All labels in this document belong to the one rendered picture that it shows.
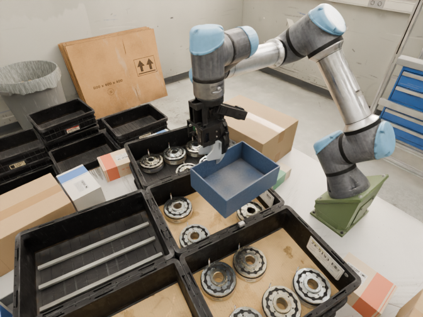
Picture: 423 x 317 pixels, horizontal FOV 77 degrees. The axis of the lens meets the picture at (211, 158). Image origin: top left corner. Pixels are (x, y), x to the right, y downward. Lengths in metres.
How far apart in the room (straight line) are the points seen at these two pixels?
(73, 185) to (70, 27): 2.33
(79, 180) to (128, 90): 2.27
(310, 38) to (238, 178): 0.50
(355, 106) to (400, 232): 0.59
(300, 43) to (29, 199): 1.12
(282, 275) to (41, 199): 0.90
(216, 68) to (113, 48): 2.81
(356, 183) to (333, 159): 0.12
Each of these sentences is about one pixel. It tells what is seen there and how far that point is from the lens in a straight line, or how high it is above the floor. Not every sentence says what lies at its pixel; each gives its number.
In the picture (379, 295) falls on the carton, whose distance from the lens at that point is 1.04.
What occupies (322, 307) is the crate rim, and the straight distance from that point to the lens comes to 0.78.
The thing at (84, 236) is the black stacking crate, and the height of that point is 0.83.
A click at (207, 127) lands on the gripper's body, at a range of 0.65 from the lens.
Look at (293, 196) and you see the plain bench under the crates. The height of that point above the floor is 0.70.
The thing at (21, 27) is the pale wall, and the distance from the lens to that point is 3.30.
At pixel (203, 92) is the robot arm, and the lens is 0.62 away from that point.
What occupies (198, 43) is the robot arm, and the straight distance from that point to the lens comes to 0.59.
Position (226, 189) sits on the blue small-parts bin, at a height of 1.07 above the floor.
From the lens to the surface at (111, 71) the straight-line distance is 3.37.
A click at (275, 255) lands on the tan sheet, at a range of 0.93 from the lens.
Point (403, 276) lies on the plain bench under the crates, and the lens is 1.22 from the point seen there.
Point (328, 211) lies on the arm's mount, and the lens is 1.18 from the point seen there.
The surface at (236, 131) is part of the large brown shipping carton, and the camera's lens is 1.29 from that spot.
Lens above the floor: 1.61
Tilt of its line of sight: 40 degrees down
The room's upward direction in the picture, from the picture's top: straight up
